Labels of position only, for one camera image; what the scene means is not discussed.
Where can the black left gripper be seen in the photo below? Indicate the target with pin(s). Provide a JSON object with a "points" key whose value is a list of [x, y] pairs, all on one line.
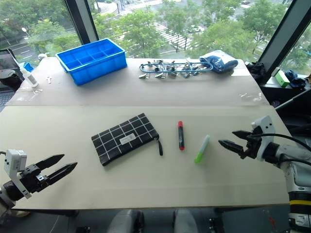
{"points": [[31, 179]]}

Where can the grey rounded shape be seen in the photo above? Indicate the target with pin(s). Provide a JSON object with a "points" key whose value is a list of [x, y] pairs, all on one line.
{"points": [[185, 222], [126, 222]]}

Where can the blue plastic divided bin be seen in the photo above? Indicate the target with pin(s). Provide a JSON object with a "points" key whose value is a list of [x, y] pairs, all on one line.
{"points": [[97, 63]]}

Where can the white round cap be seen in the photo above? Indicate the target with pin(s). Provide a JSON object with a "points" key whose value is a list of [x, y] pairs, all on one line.
{"points": [[43, 56]]}

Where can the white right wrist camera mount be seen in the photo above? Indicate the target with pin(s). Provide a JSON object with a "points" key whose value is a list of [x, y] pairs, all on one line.
{"points": [[266, 126]]}

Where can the small blue box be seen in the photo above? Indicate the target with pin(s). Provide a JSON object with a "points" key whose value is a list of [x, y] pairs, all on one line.
{"points": [[28, 66]]}

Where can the green highlighter pen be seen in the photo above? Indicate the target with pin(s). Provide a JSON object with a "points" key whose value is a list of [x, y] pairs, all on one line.
{"points": [[201, 150]]}

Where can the red black marker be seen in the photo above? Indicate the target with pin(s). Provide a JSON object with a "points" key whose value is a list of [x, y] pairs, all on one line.
{"points": [[181, 136]]}

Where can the blue crumpled cloth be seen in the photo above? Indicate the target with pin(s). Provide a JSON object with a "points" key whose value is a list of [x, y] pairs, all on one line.
{"points": [[295, 80]]}

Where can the dark window frame post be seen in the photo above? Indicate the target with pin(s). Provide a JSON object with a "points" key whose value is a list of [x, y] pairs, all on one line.
{"points": [[83, 21], [281, 34]]}

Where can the grey metal rod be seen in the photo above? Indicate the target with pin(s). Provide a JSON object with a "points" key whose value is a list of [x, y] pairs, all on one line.
{"points": [[291, 100]]}

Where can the small white plastic piece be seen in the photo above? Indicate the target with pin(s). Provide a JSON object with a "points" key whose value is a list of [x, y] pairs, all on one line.
{"points": [[49, 79]]}

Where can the dark laptop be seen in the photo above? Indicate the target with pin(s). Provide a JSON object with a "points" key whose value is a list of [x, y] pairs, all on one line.
{"points": [[6, 63]]}

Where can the green box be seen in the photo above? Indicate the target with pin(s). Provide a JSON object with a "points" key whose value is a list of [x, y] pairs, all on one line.
{"points": [[281, 78]]}

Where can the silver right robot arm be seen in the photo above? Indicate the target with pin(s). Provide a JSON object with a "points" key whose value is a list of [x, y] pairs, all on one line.
{"points": [[296, 167]]}

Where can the blue clip hanger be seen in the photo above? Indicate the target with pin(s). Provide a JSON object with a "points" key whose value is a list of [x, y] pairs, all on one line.
{"points": [[170, 69]]}

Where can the black white grid pencil case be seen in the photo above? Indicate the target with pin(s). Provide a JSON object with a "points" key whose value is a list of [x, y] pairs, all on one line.
{"points": [[121, 139]]}

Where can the clear crumpled plastic film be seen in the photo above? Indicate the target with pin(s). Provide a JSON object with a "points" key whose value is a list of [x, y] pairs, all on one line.
{"points": [[251, 97], [26, 94]]}

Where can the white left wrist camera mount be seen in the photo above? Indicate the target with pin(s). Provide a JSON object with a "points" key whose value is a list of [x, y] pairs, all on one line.
{"points": [[14, 162]]}

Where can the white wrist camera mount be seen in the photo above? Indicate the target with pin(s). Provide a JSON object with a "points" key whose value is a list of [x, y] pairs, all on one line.
{"points": [[266, 126], [14, 162]]}

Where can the white squeeze bottle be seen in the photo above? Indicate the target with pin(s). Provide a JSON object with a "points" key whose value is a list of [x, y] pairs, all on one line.
{"points": [[30, 78]]}

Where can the dark crumpled cloth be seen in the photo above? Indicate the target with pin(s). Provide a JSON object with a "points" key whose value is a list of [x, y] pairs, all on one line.
{"points": [[257, 70]]}

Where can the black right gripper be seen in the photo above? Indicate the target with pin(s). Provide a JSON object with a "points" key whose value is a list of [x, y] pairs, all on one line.
{"points": [[252, 145]]}

